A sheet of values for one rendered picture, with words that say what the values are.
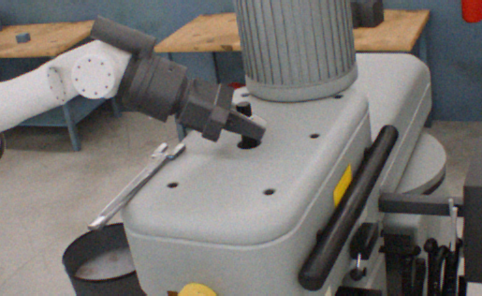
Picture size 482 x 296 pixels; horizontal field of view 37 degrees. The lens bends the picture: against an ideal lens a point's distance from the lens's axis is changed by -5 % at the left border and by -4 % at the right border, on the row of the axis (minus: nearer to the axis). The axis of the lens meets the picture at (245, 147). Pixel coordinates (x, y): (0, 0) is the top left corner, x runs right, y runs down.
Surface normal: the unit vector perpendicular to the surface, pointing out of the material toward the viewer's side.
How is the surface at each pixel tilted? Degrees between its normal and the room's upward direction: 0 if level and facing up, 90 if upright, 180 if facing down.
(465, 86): 90
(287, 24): 90
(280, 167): 0
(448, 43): 90
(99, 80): 85
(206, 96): 31
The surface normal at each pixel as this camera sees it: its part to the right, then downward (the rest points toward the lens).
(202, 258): -0.39, 0.44
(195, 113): -0.06, 0.43
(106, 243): 0.36, 0.29
